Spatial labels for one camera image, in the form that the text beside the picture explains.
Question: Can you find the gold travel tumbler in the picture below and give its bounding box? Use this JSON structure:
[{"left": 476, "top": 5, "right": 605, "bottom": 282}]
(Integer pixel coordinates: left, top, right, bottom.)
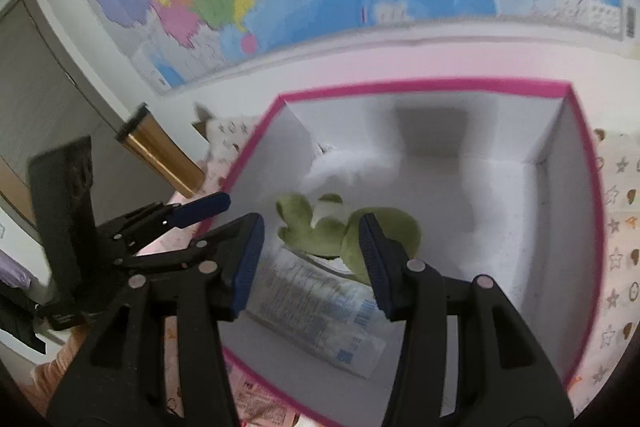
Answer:
[{"left": 116, "top": 104, "right": 206, "bottom": 198}]

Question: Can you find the pink wipes pack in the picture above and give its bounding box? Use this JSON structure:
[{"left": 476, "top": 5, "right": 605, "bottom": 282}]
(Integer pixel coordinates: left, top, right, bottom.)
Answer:
[{"left": 230, "top": 373, "right": 297, "bottom": 427}]

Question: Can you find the grey door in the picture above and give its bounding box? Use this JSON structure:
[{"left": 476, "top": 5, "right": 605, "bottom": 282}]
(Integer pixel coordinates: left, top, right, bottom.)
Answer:
[{"left": 0, "top": 0, "right": 126, "bottom": 238}]

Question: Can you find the pink cardboard box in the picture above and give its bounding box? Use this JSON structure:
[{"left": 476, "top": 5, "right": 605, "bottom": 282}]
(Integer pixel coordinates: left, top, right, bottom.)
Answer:
[{"left": 221, "top": 78, "right": 605, "bottom": 426}]

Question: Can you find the peach sleeve forearm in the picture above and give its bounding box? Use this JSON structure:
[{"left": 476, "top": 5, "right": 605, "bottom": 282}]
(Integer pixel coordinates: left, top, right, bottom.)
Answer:
[{"left": 22, "top": 325, "right": 90, "bottom": 416}]

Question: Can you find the green frog plush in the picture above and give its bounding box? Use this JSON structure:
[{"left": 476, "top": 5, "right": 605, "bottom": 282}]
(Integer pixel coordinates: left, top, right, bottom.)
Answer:
[{"left": 276, "top": 193, "right": 422, "bottom": 285}]

